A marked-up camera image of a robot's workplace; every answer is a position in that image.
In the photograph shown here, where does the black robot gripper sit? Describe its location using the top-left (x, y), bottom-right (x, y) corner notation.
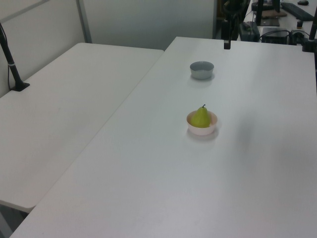
top-left (222, 20), bottom-right (233, 50)

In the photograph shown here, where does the green pear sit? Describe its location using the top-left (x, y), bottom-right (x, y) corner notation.
top-left (190, 104), bottom-right (211, 129)

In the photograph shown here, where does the grey bowl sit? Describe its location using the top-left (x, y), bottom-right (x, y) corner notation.
top-left (190, 60), bottom-right (214, 80)

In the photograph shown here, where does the pink bowl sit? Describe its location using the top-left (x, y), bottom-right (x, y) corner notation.
top-left (186, 110), bottom-right (219, 136)

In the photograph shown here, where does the grey equipment case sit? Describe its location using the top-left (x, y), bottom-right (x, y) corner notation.
top-left (238, 21), bottom-right (260, 42)

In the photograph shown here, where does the black control box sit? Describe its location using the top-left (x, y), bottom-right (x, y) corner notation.
top-left (259, 29), bottom-right (291, 45)

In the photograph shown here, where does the black keyboard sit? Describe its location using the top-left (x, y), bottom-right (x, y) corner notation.
top-left (281, 2), bottom-right (315, 21)

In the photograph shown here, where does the white side table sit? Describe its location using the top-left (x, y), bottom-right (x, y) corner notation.
top-left (0, 42), bottom-right (165, 209)

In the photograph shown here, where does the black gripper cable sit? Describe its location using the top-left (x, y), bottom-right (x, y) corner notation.
top-left (223, 0), bottom-right (245, 22)

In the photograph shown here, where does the black camera stand with clamp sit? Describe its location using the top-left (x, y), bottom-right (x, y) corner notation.
top-left (301, 17), bottom-right (317, 53)

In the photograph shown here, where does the grey metal partition post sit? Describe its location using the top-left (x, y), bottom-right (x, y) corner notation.
top-left (75, 0), bottom-right (93, 44)

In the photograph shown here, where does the black camera stand with base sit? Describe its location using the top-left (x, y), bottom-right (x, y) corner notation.
top-left (0, 22), bottom-right (31, 92)

